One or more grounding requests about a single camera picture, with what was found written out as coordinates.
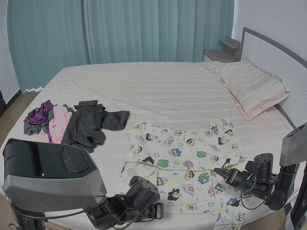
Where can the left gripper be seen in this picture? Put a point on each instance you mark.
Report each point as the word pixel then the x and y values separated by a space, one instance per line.
pixel 158 211

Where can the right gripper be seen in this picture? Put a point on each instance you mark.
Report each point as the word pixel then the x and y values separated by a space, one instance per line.
pixel 236 178

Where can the white printed pyjama top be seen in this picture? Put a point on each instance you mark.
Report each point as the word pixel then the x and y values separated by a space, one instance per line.
pixel 179 152

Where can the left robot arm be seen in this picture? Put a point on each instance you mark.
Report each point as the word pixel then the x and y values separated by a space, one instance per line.
pixel 48 176

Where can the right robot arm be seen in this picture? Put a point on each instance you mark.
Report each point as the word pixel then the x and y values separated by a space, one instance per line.
pixel 290 147

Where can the bed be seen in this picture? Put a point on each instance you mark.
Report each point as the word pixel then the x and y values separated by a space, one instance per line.
pixel 156 92

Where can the pile of clothes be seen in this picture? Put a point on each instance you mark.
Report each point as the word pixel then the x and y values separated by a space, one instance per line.
pixel 36 114

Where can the pale pink striped pillow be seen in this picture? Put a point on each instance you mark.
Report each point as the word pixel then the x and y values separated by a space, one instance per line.
pixel 251 87

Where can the black garment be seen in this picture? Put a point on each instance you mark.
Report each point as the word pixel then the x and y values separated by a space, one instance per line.
pixel 84 123

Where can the grey bedside table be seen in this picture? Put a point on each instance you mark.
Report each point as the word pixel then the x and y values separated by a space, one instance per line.
pixel 218 54

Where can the blue-green curtain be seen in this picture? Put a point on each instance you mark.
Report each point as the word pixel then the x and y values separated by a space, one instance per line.
pixel 156 20
pixel 48 32

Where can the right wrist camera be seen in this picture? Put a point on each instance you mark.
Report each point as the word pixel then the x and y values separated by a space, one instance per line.
pixel 249 166

